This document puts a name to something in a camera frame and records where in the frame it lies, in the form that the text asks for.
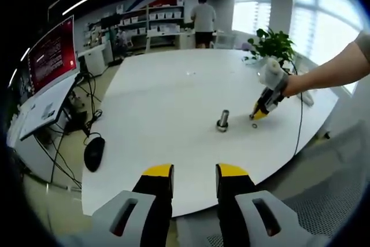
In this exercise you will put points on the computer monitor with red screen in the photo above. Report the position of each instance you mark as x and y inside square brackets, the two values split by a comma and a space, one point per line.
[52, 53]

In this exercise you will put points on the black computer mouse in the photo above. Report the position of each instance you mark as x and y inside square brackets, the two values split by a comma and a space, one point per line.
[94, 156]

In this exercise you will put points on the white storage shelving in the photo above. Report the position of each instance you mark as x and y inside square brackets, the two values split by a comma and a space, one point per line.
[164, 14]

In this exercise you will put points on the green potted plant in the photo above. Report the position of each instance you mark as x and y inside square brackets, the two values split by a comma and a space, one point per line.
[273, 43]

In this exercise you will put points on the thick metal threaded stud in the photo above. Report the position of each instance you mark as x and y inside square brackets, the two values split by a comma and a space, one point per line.
[224, 115]

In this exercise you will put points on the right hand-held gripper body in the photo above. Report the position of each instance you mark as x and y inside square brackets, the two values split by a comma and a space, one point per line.
[273, 76]

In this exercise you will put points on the white side desk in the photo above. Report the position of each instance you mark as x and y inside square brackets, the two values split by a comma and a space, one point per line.
[43, 105]

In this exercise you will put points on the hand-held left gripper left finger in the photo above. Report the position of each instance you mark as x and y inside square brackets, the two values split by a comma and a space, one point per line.
[157, 189]

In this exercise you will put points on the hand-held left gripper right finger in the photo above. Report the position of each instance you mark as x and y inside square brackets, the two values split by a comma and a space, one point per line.
[234, 189]

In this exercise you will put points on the white background table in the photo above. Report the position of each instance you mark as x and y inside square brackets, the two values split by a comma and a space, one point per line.
[167, 33]

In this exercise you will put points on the black background monitor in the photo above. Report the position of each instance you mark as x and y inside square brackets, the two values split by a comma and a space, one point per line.
[110, 22]

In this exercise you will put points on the white cabinet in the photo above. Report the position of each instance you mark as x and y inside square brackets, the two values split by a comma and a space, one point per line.
[96, 60]

